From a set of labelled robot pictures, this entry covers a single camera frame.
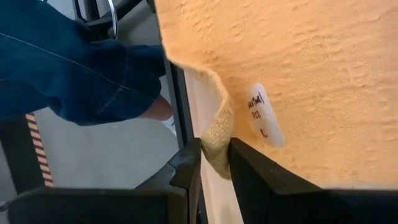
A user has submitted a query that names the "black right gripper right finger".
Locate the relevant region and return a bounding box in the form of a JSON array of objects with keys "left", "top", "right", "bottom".
[{"left": 228, "top": 138, "right": 398, "bottom": 224}]

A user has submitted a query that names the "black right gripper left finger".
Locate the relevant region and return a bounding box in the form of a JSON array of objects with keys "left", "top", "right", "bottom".
[{"left": 7, "top": 138, "right": 203, "bottom": 224}]

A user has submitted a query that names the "yellow waffle-weave towel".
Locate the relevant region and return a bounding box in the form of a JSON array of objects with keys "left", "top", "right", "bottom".
[{"left": 154, "top": 0, "right": 398, "bottom": 191}]

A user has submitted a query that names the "orange black hazard tape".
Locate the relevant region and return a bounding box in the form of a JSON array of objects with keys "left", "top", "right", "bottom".
[{"left": 24, "top": 113, "right": 55, "bottom": 188}]

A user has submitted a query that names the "black floor mat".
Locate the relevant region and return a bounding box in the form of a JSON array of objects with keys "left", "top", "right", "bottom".
[{"left": 0, "top": 114, "right": 47, "bottom": 194}]

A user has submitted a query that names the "person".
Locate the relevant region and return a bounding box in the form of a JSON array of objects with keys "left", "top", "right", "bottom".
[{"left": 0, "top": 0, "right": 177, "bottom": 137}]

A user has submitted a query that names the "black office chair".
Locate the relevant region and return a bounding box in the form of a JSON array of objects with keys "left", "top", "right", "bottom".
[{"left": 71, "top": 0, "right": 156, "bottom": 41}]

